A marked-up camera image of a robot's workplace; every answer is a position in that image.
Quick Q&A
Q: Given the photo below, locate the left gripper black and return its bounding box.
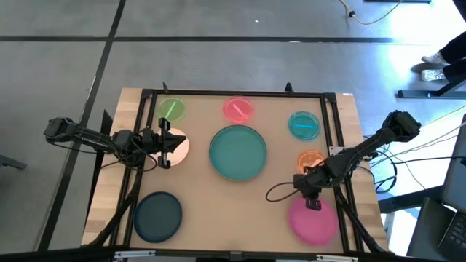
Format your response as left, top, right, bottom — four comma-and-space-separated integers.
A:
157, 118, 188, 170

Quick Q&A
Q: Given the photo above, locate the small orange translucent plate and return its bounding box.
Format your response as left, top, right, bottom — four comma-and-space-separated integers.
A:
296, 150, 326, 175

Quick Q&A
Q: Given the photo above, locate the black aluminium table frame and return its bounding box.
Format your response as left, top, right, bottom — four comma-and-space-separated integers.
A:
85, 82, 396, 255

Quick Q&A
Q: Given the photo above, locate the black desk beam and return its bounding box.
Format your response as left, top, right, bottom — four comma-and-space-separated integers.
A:
377, 184, 446, 215

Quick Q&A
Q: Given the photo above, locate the white cable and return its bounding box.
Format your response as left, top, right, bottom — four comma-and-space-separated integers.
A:
398, 122, 466, 156

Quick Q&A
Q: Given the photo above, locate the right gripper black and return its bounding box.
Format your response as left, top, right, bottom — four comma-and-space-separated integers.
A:
293, 167, 327, 211

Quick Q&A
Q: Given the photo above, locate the grey furniture foot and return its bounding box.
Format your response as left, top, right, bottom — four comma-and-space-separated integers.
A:
0, 154, 28, 171

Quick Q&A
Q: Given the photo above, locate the magenta plastic plate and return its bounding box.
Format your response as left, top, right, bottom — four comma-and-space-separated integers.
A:
288, 196, 340, 246

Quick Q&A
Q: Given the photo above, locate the dark blue plastic plate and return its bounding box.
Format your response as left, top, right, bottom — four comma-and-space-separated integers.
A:
133, 191, 183, 244

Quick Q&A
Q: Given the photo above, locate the black crossbar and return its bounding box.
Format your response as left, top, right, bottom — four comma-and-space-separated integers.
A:
0, 246, 405, 262

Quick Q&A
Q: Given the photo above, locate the person's leg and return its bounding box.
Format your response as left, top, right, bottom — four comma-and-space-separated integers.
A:
442, 57, 466, 83
438, 31, 466, 63

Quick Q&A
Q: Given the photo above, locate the looped black cable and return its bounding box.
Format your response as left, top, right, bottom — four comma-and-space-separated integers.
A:
363, 134, 399, 195

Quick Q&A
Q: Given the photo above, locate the small green translucent plate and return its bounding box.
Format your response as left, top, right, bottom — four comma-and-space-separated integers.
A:
157, 97, 187, 123

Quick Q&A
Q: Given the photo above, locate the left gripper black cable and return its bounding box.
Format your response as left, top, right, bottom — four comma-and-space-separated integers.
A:
100, 151, 159, 173

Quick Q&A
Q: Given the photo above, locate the silver metal bracket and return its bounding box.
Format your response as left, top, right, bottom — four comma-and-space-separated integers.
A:
315, 254, 360, 262
114, 250, 156, 261

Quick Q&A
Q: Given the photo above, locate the black desk foot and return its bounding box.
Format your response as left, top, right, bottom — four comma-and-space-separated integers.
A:
396, 78, 466, 100

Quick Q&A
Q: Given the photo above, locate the long black cable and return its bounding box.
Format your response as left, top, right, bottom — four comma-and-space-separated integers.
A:
391, 155, 466, 166

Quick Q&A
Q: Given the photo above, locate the small red translucent plate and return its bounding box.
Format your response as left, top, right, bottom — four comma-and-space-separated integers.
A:
222, 95, 255, 124

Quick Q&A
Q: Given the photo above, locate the beige floor cable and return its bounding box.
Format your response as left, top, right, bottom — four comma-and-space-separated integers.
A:
338, 0, 403, 26

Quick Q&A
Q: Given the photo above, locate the person's white shoe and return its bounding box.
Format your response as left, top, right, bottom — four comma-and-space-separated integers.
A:
421, 52, 451, 67
420, 68, 447, 82

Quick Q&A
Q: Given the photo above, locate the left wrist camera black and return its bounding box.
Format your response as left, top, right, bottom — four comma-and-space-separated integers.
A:
141, 127, 159, 153

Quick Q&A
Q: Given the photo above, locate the cream plastic plate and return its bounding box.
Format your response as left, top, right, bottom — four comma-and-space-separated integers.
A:
151, 127, 190, 167

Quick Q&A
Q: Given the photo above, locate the grey laptop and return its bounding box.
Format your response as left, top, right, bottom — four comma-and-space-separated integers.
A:
438, 113, 466, 262

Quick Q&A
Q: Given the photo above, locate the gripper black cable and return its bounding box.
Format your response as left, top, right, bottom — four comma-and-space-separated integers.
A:
100, 151, 159, 173
265, 181, 304, 203

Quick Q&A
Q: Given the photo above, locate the small teal translucent plate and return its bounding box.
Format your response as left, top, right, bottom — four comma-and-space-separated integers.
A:
288, 111, 322, 141

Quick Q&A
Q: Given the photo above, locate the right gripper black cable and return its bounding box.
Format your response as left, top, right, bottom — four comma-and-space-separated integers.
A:
265, 181, 304, 203

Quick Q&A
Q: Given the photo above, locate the large teal plastic plate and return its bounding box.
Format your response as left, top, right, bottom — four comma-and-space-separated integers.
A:
208, 124, 268, 182

